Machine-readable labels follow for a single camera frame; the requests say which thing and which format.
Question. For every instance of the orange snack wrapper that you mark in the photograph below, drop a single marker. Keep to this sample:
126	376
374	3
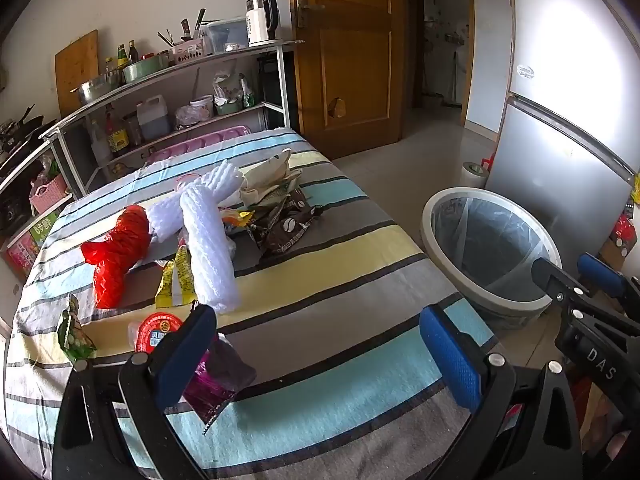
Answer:
237	219

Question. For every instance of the green glass bottle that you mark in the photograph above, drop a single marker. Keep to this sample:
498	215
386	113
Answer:
122	57

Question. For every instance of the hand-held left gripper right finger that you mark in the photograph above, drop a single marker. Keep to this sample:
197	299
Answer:
450	360

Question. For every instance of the metal shelf rack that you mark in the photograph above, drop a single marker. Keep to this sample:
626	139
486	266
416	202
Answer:
282	85

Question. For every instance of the white plastic jug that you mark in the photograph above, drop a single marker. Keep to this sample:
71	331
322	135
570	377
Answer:
152	120

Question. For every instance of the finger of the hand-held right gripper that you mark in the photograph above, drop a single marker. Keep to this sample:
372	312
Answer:
555	280
602	272

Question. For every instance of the dark sauce bottle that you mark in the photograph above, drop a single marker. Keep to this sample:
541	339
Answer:
133	52

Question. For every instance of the white metal shelf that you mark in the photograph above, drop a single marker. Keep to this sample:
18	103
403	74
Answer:
35	220

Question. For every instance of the pink plastic basket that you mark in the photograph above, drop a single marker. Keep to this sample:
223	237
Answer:
200	142

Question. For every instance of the black frying pan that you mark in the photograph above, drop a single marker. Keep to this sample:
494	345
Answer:
20	127

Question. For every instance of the red packaged item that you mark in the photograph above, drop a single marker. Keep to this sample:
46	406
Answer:
625	230

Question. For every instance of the wooden door frame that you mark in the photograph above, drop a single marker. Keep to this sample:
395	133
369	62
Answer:
414	35

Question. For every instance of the yellow label oil bottle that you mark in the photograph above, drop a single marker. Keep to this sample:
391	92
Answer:
117	137

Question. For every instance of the pink printed box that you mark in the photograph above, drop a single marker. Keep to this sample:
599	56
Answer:
22	257

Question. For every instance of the pink utensil basket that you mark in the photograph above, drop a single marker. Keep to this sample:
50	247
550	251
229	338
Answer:
189	51

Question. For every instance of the brown coffee packet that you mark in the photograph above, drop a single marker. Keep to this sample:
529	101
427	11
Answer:
290	230

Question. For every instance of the green food packet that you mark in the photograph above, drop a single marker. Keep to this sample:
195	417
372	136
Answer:
247	92

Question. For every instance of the green snack packet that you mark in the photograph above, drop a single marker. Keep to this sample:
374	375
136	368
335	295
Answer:
75	335

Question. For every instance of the bamboo cutting board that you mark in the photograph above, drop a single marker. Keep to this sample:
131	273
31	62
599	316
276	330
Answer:
75	75

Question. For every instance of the beige paper bag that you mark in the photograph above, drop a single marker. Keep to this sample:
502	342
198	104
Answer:
270	175

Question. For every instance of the clear storage box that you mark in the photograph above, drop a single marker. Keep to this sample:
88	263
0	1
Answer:
227	35

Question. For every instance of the green bowl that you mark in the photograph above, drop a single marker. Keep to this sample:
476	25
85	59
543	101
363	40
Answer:
229	108

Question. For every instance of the green basin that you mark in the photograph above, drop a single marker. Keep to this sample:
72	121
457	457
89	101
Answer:
145	70

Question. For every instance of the yellow paper tag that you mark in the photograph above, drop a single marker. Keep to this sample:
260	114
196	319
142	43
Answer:
636	189

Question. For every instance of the white electric kettle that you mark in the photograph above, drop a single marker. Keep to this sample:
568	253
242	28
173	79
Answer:
260	20

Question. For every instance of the striped bed sheet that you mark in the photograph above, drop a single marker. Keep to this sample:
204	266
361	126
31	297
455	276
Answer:
325	290

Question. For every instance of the steel basin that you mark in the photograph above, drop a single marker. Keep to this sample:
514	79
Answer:
97	87

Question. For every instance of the purple snack wrapper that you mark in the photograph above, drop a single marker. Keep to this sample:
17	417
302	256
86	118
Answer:
220	380

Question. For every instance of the kitchen cleaver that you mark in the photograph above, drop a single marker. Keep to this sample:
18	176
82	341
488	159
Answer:
186	30

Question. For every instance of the white plastic bag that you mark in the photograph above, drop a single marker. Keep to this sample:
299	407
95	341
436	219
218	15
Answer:
225	87

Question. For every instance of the white paper roll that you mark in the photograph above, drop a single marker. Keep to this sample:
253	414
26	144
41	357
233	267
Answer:
472	176

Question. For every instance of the clear plastic bag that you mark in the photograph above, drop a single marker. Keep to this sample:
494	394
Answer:
189	117

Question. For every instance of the long white foam net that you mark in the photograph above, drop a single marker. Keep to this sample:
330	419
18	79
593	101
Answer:
210	260

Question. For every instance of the person's right hand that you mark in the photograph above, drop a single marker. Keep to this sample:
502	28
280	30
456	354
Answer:
619	444

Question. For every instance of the red lid plastic cup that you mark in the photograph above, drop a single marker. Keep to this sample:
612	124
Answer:
155	332

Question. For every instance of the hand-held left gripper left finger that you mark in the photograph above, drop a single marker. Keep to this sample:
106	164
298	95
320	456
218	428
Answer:
185	355

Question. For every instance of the red plastic bag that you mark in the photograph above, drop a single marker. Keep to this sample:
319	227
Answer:
117	255

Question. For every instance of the silver refrigerator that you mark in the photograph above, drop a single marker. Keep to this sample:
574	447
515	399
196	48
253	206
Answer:
555	160

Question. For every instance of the small pink basket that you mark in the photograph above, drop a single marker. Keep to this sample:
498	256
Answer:
47	194

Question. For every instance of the wooden door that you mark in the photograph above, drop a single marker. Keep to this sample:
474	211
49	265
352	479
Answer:
350	60

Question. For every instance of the white round waste bin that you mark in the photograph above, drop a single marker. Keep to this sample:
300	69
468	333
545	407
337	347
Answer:
440	265

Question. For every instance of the green white box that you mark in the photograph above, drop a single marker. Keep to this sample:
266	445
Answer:
44	229

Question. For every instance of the small seasoning bottle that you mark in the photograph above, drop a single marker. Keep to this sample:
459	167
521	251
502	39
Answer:
109	66

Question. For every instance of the yellow snack wrapper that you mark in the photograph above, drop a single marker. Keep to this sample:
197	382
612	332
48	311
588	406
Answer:
175	280

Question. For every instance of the clear plastic bottle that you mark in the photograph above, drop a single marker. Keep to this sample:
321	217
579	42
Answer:
100	145

